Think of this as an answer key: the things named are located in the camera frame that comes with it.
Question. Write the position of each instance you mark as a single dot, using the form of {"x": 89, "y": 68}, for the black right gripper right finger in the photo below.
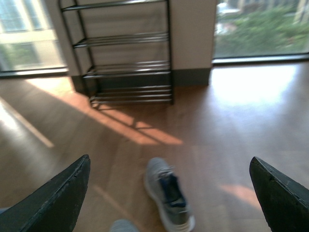
{"x": 284, "y": 202}

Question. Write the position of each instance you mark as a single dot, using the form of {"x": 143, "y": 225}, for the grey knit sneaker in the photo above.
{"x": 123, "y": 225}
{"x": 163, "y": 187}

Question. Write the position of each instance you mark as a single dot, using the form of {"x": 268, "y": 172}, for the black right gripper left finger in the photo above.
{"x": 55, "y": 206}

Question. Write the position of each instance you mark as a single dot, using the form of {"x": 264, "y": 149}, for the black metal shoe rack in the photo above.
{"x": 122, "y": 49}

